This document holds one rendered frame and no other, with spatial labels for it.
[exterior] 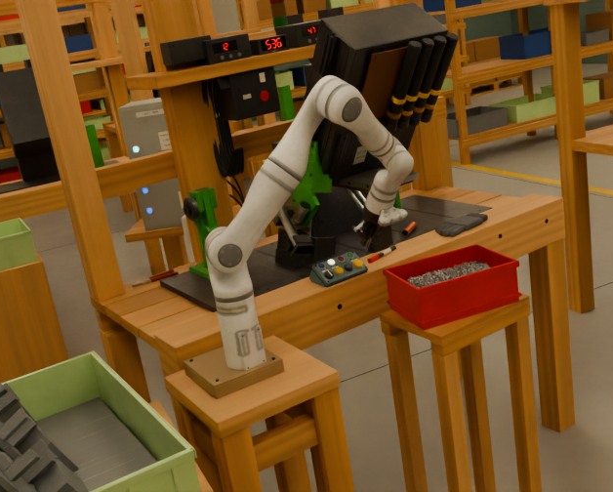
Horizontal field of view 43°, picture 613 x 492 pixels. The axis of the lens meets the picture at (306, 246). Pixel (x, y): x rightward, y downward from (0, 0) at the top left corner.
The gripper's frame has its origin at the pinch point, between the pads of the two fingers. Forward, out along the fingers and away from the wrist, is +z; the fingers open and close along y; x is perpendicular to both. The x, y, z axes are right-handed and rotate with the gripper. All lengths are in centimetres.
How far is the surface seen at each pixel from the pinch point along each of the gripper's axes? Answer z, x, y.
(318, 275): 11.0, -1.7, 12.7
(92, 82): 390, -594, -166
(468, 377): 39, 35, -27
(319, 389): -3, 37, 42
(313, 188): 5.2, -28.6, -2.1
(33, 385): 10, 0, 96
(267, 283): 22.4, -12.8, 21.2
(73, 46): 356, -618, -155
